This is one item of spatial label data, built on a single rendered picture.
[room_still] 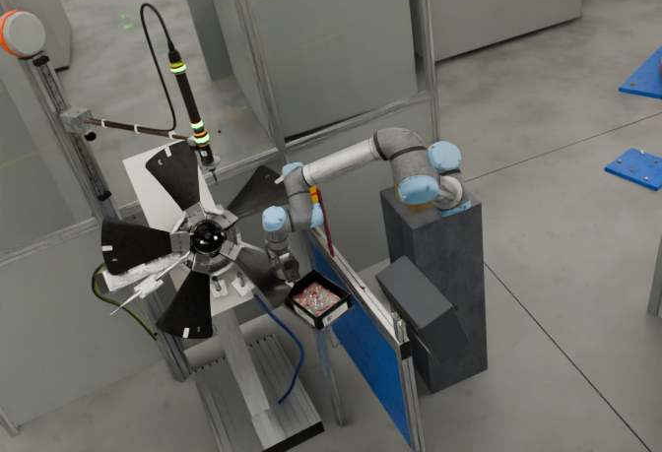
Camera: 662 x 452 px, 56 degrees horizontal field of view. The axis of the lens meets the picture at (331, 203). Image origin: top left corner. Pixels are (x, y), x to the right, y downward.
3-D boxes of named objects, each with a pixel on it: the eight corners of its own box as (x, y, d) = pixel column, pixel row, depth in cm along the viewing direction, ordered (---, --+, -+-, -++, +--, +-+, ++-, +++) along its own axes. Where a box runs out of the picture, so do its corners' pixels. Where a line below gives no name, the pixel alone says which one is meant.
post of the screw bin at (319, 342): (336, 422, 291) (302, 299, 245) (341, 418, 293) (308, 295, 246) (340, 426, 289) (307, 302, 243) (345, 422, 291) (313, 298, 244)
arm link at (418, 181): (464, 172, 232) (420, 142, 183) (477, 210, 228) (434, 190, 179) (433, 183, 236) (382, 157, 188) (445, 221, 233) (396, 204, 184)
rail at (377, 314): (301, 228, 286) (297, 214, 281) (309, 225, 287) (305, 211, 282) (401, 360, 216) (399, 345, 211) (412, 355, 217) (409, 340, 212)
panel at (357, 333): (333, 331, 321) (308, 231, 283) (334, 330, 321) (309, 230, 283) (417, 457, 257) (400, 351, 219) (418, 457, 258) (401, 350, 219)
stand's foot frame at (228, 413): (196, 381, 325) (191, 371, 321) (277, 343, 337) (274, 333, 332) (231, 479, 277) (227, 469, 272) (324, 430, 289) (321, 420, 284)
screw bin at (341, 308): (284, 304, 243) (280, 291, 239) (316, 281, 251) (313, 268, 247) (319, 332, 228) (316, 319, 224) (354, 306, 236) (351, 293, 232)
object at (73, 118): (65, 132, 239) (56, 112, 234) (79, 123, 243) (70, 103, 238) (83, 136, 234) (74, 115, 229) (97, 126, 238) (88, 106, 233)
